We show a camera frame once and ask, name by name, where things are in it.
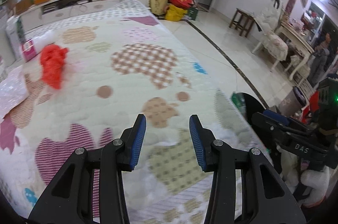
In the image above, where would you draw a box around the black round trash bin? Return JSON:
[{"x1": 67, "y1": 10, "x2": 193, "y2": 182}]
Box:
[{"x1": 242, "y1": 92, "x2": 266, "y2": 126}]

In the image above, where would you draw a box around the white tissue pack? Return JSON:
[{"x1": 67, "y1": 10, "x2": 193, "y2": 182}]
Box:
[{"x1": 0, "y1": 66, "x2": 29, "y2": 121}]

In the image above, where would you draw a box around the yellow shopping bag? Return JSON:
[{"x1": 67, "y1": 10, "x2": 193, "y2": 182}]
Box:
[{"x1": 164, "y1": 4, "x2": 188, "y2": 22}]

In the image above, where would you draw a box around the seated person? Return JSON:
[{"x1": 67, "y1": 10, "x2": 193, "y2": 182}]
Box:
[{"x1": 308, "y1": 32, "x2": 337, "y2": 87}]

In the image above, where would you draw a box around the grey patterned waste bin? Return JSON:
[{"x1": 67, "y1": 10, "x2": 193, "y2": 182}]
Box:
[{"x1": 278, "y1": 87, "x2": 307, "y2": 117}]

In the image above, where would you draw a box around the white pink lotion bottle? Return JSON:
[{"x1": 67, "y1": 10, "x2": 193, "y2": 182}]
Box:
[{"x1": 20, "y1": 30, "x2": 56, "y2": 62}]

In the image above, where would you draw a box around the red jacket on chair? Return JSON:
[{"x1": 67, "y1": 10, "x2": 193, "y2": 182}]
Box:
[{"x1": 301, "y1": 91, "x2": 319, "y2": 124}]

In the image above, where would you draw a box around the dark wooden stool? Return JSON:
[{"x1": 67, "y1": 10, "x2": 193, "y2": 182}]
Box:
[{"x1": 229, "y1": 8, "x2": 255, "y2": 38}]

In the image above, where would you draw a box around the white TV cabinet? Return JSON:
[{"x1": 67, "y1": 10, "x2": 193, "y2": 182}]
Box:
[{"x1": 19, "y1": 0, "x2": 149, "y2": 32}]

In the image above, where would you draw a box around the red plastic bag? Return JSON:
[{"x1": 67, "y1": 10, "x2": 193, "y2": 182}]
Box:
[{"x1": 40, "y1": 44, "x2": 69, "y2": 89}]

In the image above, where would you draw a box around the tan paper gift bag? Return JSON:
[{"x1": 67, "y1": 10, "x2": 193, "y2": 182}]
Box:
[{"x1": 149, "y1": 0, "x2": 168, "y2": 15}]

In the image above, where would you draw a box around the white milk carton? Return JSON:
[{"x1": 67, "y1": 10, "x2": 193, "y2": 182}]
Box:
[{"x1": 6, "y1": 16, "x2": 26, "y2": 61}]

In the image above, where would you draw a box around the patchwork apple pattern quilt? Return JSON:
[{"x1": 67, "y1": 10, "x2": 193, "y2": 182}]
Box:
[{"x1": 1, "y1": 1, "x2": 263, "y2": 223}]

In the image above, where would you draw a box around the green cardboard box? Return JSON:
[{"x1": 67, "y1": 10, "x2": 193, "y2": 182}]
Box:
[{"x1": 187, "y1": 7, "x2": 199, "y2": 21}]

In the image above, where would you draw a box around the white dining table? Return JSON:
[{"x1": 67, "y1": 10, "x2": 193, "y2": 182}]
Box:
[{"x1": 275, "y1": 21, "x2": 314, "y2": 81}]

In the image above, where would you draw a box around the white cushioned chair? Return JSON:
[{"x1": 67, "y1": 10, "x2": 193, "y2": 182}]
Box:
[{"x1": 252, "y1": 0, "x2": 288, "y2": 72}]

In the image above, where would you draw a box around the green snack wrapper bundle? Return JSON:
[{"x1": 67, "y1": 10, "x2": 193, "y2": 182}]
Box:
[{"x1": 231, "y1": 92, "x2": 246, "y2": 116}]

